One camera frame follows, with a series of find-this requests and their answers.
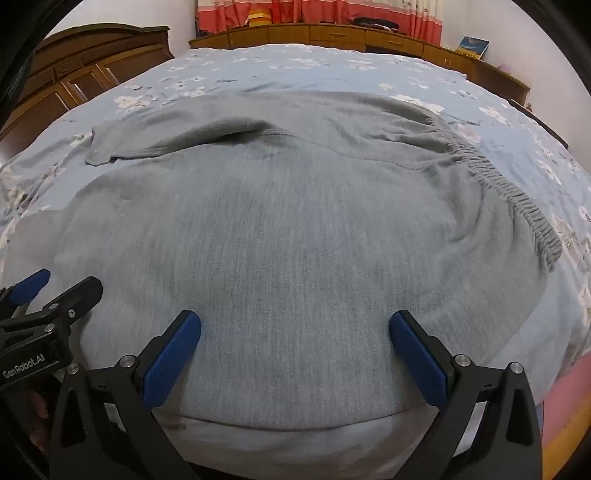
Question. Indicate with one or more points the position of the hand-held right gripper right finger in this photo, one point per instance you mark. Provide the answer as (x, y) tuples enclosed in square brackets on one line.
[(418, 364)]

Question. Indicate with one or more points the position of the blue floral bed cover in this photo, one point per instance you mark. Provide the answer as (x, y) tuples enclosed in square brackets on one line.
[(323, 69)]

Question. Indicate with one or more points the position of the grey pants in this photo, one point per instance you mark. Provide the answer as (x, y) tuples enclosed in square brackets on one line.
[(286, 230)]

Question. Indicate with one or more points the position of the brown wooden wardrobe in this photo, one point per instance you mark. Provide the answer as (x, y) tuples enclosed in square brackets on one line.
[(69, 78)]

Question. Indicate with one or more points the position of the long wooden cabinet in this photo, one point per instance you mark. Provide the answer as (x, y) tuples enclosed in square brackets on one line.
[(323, 34)]

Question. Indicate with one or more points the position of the dark folded clothes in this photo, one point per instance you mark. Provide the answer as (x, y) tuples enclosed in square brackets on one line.
[(374, 22)]

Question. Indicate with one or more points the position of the yellow box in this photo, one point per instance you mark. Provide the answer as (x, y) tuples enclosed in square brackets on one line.
[(257, 18)]

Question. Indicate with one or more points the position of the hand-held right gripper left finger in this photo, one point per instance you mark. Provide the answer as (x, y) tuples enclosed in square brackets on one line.
[(173, 364)]

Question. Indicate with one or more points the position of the red and cream curtain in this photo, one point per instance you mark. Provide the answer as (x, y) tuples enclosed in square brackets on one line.
[(323, 11)]

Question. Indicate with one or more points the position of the dark wooden bed frame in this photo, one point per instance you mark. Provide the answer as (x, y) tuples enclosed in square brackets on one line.
[(540, 122)]

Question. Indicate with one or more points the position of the pink mat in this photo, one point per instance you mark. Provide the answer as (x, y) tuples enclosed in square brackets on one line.
[(568, 406)]

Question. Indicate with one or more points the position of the person's left hand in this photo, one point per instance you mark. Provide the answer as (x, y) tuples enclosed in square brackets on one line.
[(38, 408)]

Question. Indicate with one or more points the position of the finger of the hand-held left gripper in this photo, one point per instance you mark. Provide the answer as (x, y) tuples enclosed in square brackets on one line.
[(34, 279), (81, 295)]

